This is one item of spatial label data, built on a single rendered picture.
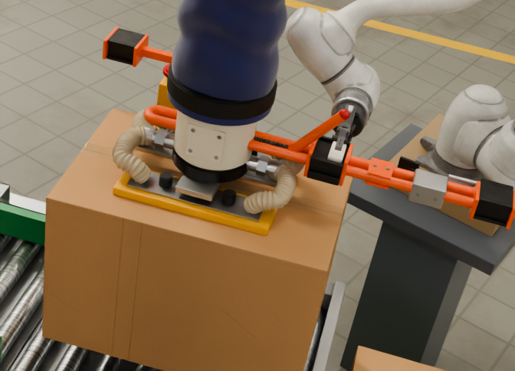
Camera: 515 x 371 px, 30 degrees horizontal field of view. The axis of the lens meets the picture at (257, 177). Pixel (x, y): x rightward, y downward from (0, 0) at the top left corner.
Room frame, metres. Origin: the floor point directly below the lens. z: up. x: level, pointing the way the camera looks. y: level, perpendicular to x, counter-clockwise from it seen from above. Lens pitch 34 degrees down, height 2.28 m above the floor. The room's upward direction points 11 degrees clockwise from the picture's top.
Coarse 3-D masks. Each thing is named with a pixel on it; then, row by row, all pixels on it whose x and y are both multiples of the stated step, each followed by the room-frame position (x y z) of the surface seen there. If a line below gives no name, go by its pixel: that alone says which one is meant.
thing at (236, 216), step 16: (128, 176) 1.67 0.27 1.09; (160, 176) 1.65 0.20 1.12; (128, 192) 1.62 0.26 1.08; (144, 192) 1.62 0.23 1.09; (160, 192) 1.63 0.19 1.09; (176, 192) 1.64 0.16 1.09; (224, 192) 1.64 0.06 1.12; (176, 208) 1.60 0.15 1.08; (192, 208) 1.60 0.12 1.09; (208, 208) 1.61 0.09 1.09; (224, 208) 1.61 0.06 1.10; (240, 208) 1.62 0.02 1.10; (224, 224) 1.59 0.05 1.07; (240, 224) 1.58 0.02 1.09; (256, 224) 1.59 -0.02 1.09
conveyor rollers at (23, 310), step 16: (0, 240) 2.01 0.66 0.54; (16, 256) 1.96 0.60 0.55; (32, 256) 1.99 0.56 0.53; (0, 272) 1.89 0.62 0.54; (16, 272) 1.90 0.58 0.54; (0, 288) 1.83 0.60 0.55; (32, 288) 1.85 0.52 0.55; (16, 304) 1.78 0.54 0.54; (32, 304) 1.80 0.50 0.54; (16, 320) 1.72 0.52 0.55; (320, 320) 1.95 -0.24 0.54; (16, 336) 1.69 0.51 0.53; (32, 352) 1.63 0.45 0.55; (80, 352) 1.66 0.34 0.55; (16, 368) 1.57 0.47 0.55; (32, 368) 1.59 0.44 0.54; (64, 368) 1.60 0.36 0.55; (112, 368) 1.63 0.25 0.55; (144, 368) 1.65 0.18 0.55
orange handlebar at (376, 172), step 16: (144, 48) 2.03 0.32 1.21; (144, 112) 1.75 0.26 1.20; (160, 112) 1.77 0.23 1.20; (176, 112) 1.77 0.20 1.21; (256, 144) 1.70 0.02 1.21; (288, 144) 1.73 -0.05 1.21; (304, 160) 1.69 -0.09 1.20; (352, 160) 1.71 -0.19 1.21; (368, 160) 1.72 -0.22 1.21; (384, 160) 1.72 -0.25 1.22; (352, 176) 1.67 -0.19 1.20; (368, 176) 1.67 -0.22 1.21; (384, 176) 1.66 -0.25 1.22; (400, 176) 1.70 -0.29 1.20; (448, 192) 1.65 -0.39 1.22; (464, 192) 1.68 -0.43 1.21
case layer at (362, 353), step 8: (360, 352) 1.86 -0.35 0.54; (368, 352) 1.87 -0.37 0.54; (376, 352) 1.87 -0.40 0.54; (360, 360) 1.83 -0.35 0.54; (368, 360) 1.83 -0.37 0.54; (376, 360) 1.84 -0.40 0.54; (384, 360) 1.85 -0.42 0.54; (392, 360) 1.85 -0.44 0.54; (400, 360) 1.86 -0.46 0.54; (408, 360) 1.86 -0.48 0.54; (352, 368) 1.83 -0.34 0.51; (360, 368) 1.80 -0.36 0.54; (368, 368) 1.81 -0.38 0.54; (376, 368) 1.81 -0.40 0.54; (384, 368) 1.82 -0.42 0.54; (392, 368) 1.82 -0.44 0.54; (400, 368) 1.83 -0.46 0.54; (408, 368) 1.84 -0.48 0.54; (416, 368) 1.84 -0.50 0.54; (424, 368) 1.85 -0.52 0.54; (432, 368) 1.85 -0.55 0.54
